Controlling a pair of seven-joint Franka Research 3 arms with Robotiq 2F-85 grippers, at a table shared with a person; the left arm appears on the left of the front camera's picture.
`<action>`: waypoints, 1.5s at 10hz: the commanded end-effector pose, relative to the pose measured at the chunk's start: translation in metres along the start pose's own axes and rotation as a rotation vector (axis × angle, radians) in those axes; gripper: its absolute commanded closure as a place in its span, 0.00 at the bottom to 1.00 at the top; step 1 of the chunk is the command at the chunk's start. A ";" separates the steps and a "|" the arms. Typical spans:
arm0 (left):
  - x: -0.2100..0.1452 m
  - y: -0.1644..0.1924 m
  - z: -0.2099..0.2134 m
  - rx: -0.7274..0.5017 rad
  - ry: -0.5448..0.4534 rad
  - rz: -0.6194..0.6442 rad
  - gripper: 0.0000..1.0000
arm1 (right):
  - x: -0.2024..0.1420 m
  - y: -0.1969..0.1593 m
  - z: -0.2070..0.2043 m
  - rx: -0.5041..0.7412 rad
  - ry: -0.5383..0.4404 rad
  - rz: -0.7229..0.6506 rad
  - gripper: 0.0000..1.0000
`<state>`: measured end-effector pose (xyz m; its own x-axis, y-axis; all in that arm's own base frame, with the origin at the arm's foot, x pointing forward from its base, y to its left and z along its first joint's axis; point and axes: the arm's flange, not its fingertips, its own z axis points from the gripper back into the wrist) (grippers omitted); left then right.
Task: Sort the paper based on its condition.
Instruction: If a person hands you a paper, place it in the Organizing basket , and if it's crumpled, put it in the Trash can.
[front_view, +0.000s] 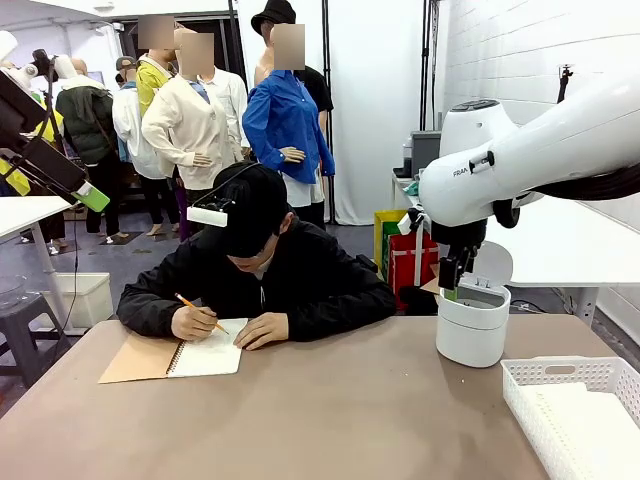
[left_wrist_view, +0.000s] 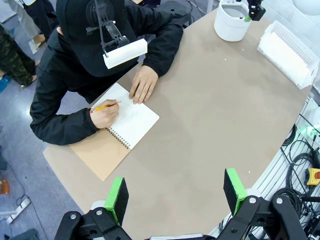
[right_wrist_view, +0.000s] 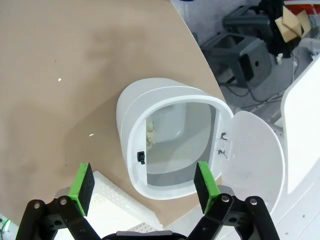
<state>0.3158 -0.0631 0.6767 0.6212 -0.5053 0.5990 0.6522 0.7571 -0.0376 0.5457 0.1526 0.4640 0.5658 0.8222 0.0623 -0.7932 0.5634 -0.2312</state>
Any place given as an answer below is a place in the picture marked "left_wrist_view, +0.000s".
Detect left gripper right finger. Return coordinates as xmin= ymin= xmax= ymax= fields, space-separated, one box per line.
xmin=216 ymin=167 xmax=308 ymax=240

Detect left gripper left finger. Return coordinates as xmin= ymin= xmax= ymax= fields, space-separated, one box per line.
xmin=54 ymin=176 xmax=133 ymax=240

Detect black green finger of the right gripper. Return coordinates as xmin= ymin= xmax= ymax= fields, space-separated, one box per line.
xmin=243 ymin=0 xmax=267 ymax=23

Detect spiral notebook kraft cover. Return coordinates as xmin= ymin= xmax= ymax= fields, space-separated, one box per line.
xmin=69 ymin=82 xmax=161 ymax=182

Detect yellow pencil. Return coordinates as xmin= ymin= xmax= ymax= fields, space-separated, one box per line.
xmin=89 ymin=100 xmax=123 ymax=113

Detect person's right forearm black sleeve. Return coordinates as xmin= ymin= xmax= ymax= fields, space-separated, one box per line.
xmin=29 ymin=106 xmax=100 ymax=146

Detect person's left forearm black sleeve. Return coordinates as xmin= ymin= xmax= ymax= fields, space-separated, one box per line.
xmin=142 ymin=23 xmax=185 ymax=78

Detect person's right hand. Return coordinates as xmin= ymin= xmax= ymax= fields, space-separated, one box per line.
xmin=89 ymin=99 xmax=121 ymax=130

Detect person's left hand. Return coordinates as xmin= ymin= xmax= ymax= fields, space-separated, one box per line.
xmin=128 ymin=65 xmax=160 ymax=105

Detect white round bin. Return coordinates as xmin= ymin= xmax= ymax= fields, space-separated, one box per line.
xmin=213 ymin=0 xmax=254 ymax=43

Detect white perforated plastic basket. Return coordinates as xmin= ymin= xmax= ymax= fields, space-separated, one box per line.
xmin=256 ymin=19 xmax=320 ymax=91

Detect black stool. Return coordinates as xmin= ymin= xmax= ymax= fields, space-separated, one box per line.
xmin=159 ymin=0 xmax=193 ymax=26

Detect yellow emergency stop box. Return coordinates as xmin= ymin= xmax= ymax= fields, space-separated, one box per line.
xmin=304 ymin=167 xmax=320 ymax=187

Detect white power strip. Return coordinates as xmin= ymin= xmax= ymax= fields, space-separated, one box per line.
xmin=5 ymin=197 xmax=32 ymax=225

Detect white device green light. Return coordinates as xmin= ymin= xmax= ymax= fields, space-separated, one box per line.
xmin=298 ymin=106 xmax=320 ymax=141

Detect orange object on floor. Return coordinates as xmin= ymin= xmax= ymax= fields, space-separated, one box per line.
xmin=0 ymin=179 xmax=11 ymax=196

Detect black jacket torso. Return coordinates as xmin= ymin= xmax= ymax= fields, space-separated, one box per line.
xmin=29 ymin=0 xmax=192 ymax=146

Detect blue object on floor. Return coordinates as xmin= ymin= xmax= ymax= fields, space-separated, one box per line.
xmin=0 ymin=74 xmax=12 ymax=94

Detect black baseball cap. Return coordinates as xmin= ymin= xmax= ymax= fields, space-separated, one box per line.
xmin=55 ymin=0 xmax=140 ymax=78

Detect person in camouflage trousers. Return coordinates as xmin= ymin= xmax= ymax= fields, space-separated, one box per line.
xmin=0 ymin=24 xmax=38 ymax=88

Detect person in beige trousers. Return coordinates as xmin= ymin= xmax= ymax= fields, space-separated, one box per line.
xmin=3 ymin=0 xmax=47 ymax=46

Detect black cable coils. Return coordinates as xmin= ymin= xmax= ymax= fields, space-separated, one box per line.
xmin=273 ymin=123 xmax=320 ymax=240

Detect white head camera box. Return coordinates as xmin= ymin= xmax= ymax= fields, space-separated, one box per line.
xmin=102 ymin=38 xmax=149 ymax=70

